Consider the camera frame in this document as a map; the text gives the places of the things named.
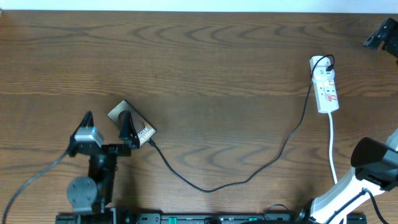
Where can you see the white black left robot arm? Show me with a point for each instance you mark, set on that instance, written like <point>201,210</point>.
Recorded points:
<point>91,194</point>

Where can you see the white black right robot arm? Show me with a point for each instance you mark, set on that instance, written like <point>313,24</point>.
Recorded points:
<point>373,164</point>

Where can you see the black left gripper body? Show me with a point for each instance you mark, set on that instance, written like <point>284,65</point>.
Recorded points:
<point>111,151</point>

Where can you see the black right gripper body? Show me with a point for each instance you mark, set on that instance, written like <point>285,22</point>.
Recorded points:
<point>392,43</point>

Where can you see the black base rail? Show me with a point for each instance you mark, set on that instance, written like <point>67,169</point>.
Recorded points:
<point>155,218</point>

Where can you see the white power strip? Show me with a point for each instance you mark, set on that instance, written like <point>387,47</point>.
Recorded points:
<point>326,95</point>

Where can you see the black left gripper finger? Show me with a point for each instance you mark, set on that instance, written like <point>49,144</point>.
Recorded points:
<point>128,133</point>
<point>87,121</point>

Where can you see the white USB charger plug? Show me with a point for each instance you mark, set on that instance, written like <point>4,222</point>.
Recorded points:
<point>320,68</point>

